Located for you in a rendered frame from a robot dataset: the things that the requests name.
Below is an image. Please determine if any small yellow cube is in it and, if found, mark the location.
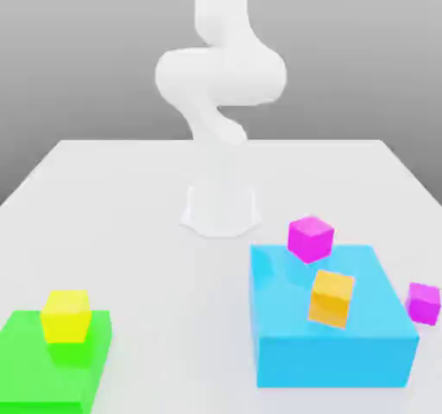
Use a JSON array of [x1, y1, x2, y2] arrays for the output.
[[40, 290, 92, 345]]

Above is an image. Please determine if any small orange cube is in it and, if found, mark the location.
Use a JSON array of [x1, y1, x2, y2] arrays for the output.
[[307, 269, 357, 329]]

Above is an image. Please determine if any large green box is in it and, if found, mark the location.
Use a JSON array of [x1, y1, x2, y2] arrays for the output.
[[0, 310, 113, 414]]

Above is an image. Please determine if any small magenta cube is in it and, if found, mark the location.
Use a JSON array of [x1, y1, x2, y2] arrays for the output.
[[405, 281, 442, 327], [287, 215, 336, 266]]

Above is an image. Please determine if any large blue box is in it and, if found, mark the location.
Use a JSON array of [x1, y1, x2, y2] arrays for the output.
[[249, 244, 421, 389]]

